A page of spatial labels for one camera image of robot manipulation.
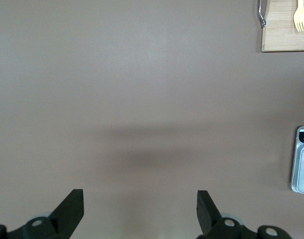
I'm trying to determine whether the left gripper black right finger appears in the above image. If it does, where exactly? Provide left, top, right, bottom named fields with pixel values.
left=196, top=190, right=292, bottom=239

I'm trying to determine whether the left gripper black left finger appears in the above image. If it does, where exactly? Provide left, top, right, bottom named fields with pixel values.
left=0, top=189, right=85, bottom=239

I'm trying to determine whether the brown table cover sheet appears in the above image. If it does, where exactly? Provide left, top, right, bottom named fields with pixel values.
left=0, top=0, right=304, bottom=239

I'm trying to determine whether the wooden cutting board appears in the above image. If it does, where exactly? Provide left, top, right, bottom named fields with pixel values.
left=261, top=0, right=304, bottom=53

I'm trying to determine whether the yellow plastic fork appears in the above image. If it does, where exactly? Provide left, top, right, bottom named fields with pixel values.
left=293, top=0, right=304, bottom=32

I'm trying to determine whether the metal cutting board handle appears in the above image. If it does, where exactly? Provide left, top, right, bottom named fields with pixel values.
left=256, top=0, right=267, bottom=28

